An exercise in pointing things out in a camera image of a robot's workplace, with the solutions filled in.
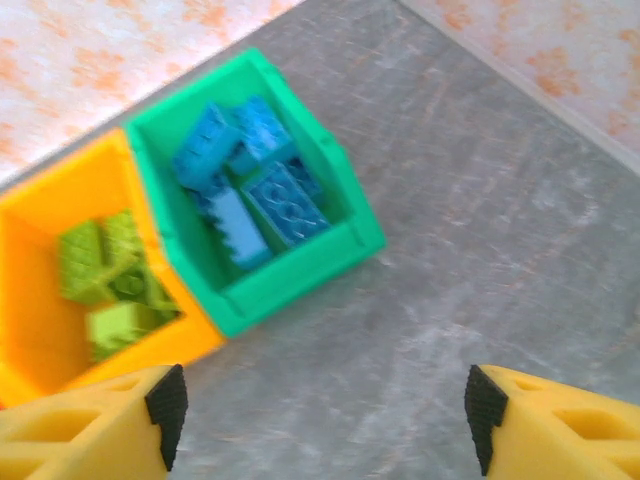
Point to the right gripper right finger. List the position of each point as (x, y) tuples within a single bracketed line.
[(560, 440)]

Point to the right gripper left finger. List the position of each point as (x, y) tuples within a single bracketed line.
[(75, 440)]

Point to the green lego brick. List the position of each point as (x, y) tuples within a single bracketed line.
[(82, 260), (142, 292), (125, 240), (122, 330)]

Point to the small blue lego brick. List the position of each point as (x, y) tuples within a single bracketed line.
[(205, 145)]

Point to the orange plastic bin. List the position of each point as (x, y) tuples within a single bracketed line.
[(30, 280)]

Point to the green plastic bin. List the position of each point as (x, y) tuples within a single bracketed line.
[(310, 270)]

